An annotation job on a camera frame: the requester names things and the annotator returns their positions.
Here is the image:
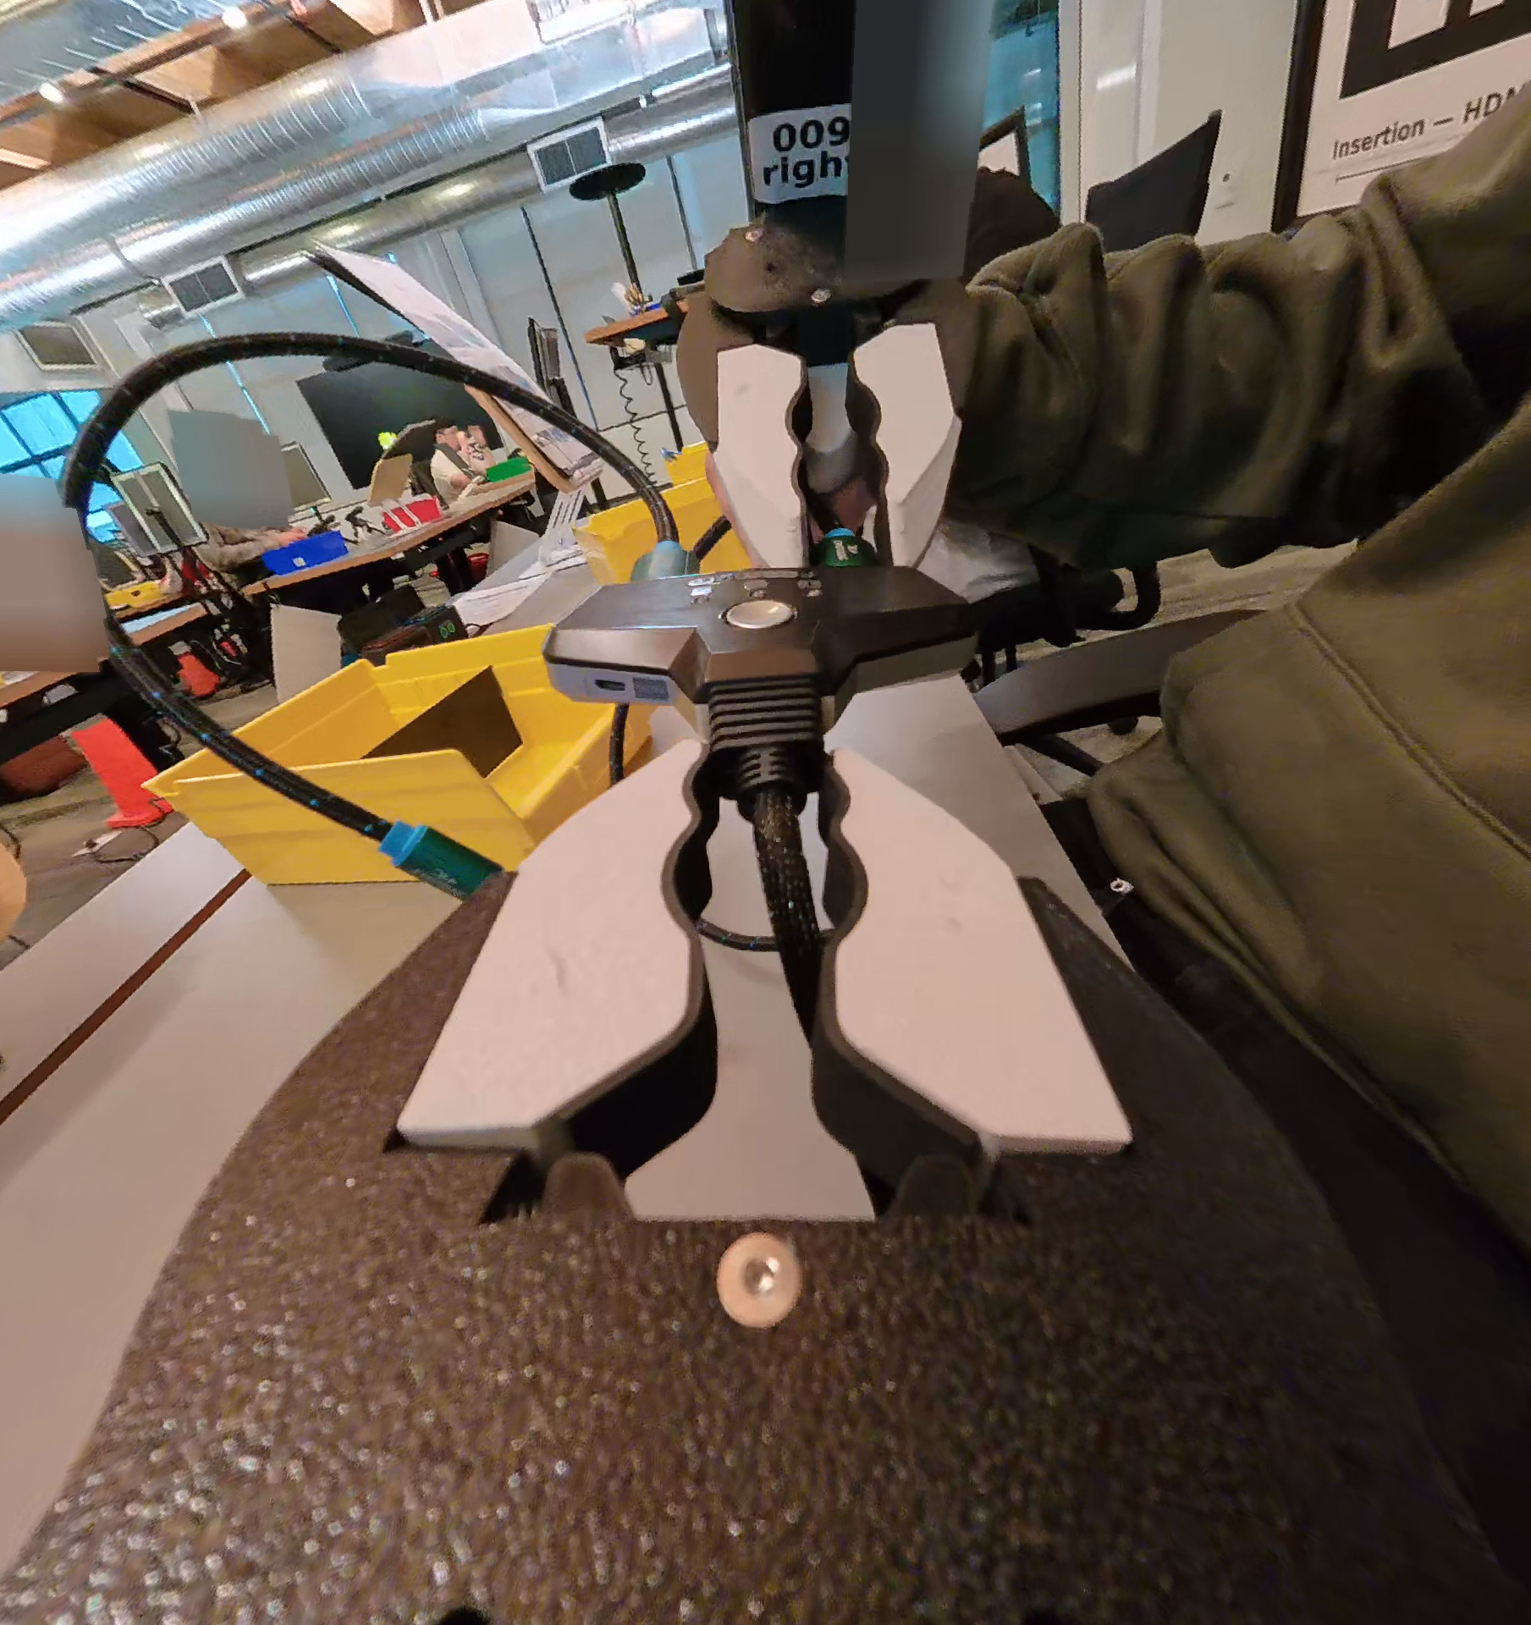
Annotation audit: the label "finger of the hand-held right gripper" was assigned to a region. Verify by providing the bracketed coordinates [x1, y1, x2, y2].
[714, 346, 808, 569]
[857, 324, 963, 568]

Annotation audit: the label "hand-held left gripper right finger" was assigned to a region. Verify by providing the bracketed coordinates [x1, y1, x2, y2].
[809, 747, 1134, 1189]

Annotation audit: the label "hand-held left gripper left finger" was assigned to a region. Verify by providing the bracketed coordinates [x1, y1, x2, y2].
[394, 739, 721, 1189]

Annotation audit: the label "braided HDMI cable green plugs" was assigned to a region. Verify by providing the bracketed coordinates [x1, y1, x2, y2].
[606, 508, 880, 955]
[59, 332, 696, 904]

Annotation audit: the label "black braided switch cable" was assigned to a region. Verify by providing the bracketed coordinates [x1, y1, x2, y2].
[742, 781, 843, 1057]

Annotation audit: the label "person's right forearm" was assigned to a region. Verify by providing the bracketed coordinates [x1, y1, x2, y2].
[943, 51, 1531, 574]

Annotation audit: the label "raised wooden desk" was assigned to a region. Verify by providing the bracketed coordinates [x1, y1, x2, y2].
[584, 310, 692, 383]

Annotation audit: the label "wooden work desk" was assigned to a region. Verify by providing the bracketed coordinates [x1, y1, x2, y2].
[237, 469, 543, 662]

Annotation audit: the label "grey desk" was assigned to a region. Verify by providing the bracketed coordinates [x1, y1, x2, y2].
[0, 578, 1128, 1514]

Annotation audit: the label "person's right hand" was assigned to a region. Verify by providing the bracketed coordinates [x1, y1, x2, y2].
[809, 437, 880, 529]

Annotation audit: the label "black disc-topped pole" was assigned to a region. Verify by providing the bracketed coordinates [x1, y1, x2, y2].
[567, 163, 650, 320]

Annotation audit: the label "black office chair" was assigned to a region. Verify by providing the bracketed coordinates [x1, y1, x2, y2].
[1082, 112, 1224, 244]
[969, 559, 1268, 779]

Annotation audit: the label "black monitor screen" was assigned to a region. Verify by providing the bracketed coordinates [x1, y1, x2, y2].
[294, 361, 474, 463]

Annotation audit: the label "olive green hoodie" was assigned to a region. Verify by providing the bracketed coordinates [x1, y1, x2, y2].
[1089, 419, 1531, 1285]

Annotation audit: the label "orange traffic cone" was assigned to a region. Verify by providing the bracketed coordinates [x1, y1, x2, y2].
[73, 717, 173, 833]

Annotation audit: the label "person's black pants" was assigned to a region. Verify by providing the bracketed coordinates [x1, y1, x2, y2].
[1045, 793, 1531, 1602]

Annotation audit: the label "silver ventilation duct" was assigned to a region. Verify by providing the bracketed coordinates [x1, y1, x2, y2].
[0, 38, 738, 300]

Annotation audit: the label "framed wall poster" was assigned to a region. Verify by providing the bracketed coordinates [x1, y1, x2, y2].
[1273, 0, 1531, 234]

